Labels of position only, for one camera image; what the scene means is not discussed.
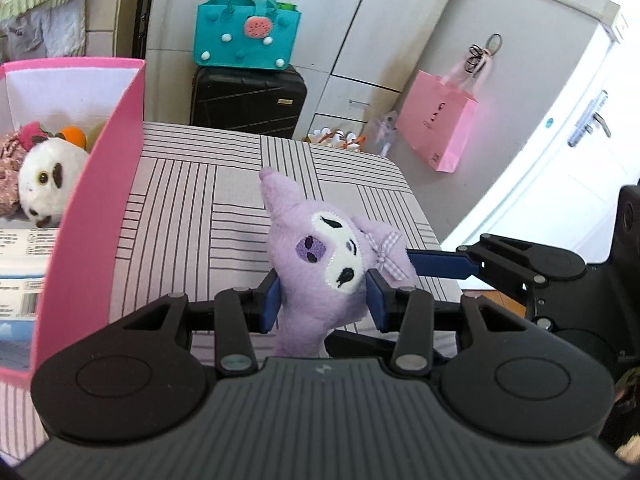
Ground purple plush toy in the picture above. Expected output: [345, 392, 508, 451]
[259, 168, 418, 358]

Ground white tissue pack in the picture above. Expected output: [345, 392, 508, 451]
[0, 228, 58, 372]

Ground green makeup sponge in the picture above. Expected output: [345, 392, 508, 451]
[86, 122, 106, 153]

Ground white panda plush toy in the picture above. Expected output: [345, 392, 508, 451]
[18, 138, 89, 229]

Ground orange makeup sponge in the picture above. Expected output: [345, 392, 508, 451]
[55, 125, 87, 150]

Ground pink strawberry sponge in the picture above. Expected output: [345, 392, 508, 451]
[18, 122, 52, 152]

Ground pink floral fabric scrunchie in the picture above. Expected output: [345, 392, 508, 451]
[0, 132, 26, 217]

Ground white door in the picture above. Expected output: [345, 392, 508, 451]
[442, 0, 639, 262]

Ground pink paper shopping bag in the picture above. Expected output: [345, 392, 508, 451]
[396, 60, 491, 174]

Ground drink bottle pack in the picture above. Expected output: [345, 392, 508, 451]
[304, 127, 367, 152]

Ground black suitcase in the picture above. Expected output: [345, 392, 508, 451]
[190, 66, 307, 139]

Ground grey wardrobe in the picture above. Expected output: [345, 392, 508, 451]
[145, 0, 448, 139]

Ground teal felt tote bag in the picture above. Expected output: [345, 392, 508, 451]
[192, 0, 302, 70]

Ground pink cardboard box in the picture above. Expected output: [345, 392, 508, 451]
[1, 56, 145, 388]

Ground black clothes rack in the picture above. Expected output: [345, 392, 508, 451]
[131, 0, 152, 58]

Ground metal door handle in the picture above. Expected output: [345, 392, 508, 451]
[567, 90, 612, 148]

